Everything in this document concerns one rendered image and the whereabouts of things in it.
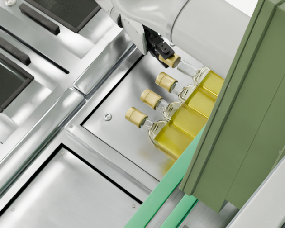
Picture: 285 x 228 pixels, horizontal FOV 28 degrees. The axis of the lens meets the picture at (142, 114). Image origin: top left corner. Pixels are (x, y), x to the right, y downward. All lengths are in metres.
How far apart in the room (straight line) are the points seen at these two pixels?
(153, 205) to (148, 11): 0.41
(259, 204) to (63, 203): 0.98
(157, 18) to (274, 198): 0.41
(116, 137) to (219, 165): 0.78
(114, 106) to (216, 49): 0.72
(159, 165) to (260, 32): 0.88
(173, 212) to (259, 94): 0.53
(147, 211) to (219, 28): 0.44
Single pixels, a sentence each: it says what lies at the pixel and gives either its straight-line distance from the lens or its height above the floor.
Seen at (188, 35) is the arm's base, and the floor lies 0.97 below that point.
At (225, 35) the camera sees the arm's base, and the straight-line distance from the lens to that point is 0.80.
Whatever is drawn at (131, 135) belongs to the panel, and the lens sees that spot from 1.45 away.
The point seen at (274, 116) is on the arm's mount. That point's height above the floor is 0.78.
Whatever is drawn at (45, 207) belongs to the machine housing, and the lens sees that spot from 1.46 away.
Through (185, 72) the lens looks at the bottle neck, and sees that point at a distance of 1.37.
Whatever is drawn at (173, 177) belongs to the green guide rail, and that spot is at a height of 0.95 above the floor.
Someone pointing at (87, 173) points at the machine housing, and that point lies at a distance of 1.46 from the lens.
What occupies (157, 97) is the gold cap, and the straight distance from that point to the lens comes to 1.33.
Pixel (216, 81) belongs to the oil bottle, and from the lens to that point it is 1.34.
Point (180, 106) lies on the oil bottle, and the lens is 1.30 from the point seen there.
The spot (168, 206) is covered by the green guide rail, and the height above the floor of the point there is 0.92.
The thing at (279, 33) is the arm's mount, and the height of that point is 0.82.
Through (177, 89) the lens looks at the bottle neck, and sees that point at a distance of 1.35.
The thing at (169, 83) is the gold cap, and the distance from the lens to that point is 1.35.
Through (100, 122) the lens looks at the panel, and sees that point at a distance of 1.48.
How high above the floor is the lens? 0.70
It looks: 19 degrees up
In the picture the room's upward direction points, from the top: 56 degrees counter-clockwise
